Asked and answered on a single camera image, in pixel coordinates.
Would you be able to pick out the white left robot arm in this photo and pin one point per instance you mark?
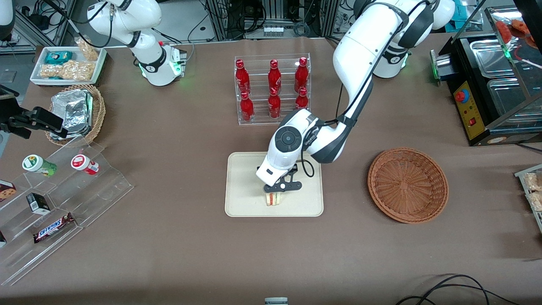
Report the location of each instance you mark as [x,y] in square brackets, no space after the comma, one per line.
[360,55]

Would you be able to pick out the cream plastic tray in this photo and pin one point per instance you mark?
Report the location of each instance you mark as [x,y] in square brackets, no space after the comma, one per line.
[243,186]

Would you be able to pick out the white power strip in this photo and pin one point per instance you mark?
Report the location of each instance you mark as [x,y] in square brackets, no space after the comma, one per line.
[273,30]

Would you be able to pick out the round brown wicker basket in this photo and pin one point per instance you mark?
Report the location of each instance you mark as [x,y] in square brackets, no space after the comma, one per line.
[406,186]

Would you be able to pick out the red yogurt cup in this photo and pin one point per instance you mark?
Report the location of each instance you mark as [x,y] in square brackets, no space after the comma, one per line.
[84,164]

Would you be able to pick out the small black box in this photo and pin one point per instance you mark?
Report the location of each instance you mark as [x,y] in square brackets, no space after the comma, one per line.
[39,203]

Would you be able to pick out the clear acrylic bottle rack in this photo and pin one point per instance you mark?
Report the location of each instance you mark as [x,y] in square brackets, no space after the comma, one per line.
[260,120]

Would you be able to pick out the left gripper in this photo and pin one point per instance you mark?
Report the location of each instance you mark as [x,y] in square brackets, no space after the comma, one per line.
[294,167]

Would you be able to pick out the dark equipment rack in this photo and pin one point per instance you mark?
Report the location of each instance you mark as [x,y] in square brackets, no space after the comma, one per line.
[271,12]

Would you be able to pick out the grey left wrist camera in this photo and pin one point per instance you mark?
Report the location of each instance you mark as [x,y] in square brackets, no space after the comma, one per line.
[282,187]

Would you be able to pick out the metal cylinder with green light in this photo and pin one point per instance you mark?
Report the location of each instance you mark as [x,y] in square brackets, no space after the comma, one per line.
[438,67]

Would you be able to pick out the steel food pan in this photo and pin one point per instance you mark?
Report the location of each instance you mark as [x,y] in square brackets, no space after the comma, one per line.
[508,99]
[491,59]

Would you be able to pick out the light wicker basket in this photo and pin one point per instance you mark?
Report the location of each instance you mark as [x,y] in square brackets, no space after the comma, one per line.
[98,114]

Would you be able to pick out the brown cookie box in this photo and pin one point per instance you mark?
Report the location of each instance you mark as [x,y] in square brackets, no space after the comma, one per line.
[6,191]

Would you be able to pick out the small grey device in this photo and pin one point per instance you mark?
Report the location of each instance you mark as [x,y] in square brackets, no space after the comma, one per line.
[276,301]

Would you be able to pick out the clear wrapped pastry pack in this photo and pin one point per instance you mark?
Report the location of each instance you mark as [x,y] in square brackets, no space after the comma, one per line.
[534,181]
[536,201]

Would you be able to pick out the white rectangular snack tray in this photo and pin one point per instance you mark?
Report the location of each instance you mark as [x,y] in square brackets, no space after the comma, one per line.
[38,80]

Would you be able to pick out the large clear nut bag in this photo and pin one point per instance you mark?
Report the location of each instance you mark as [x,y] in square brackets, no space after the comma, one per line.
[70,71]

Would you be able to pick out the foil wrapped package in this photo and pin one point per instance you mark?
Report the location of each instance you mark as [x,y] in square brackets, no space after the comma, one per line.
[72,112]

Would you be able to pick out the black food warmer appliance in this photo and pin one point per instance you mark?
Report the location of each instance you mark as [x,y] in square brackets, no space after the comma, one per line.
[476,133]

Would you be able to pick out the red emergency stop button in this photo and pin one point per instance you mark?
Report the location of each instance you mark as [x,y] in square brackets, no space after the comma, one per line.
[462,95]

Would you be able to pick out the snickers chocolate bar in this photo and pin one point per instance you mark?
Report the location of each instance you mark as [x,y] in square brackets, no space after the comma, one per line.
[53,228]

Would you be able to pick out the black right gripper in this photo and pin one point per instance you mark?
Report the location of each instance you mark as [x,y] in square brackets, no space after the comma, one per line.
[26,120]

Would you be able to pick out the triangular sandwich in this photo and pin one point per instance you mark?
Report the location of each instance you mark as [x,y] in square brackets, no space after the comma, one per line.
[274,199]

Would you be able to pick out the red cola bottle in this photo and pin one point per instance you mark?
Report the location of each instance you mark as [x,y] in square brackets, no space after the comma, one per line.
[241,78]
[301,76]
[274,78]
[301,99]
[274,106]
[247,109]

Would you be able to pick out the small clear nut bag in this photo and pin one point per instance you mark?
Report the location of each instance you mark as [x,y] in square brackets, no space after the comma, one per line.
[88,48]

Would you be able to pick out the teal snack packet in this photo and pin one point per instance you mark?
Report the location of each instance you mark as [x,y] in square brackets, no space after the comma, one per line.
[58,57]

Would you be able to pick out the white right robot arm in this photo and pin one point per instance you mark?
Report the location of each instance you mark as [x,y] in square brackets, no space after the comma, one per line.
[148,59]

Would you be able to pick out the green yogurt cup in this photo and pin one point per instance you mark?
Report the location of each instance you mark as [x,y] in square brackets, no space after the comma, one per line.
[38,165]

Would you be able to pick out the clear acrylic stepped stand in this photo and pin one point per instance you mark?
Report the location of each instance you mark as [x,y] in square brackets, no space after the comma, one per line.
[97,195]

